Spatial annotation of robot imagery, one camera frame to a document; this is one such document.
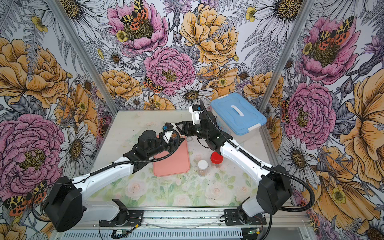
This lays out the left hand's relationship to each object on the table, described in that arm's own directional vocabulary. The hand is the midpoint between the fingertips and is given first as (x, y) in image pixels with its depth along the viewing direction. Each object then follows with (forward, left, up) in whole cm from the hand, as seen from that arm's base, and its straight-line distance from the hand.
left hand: (179, 139), depth 79 cm
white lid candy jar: (-11, -12, -9) cm, 18 cm away
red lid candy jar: (-6, -20, -12) cm, 24 cm away
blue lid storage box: (+18, -35, -3) cm, 40 cm away
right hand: (+2, 0, +6) cm, 7 cm away
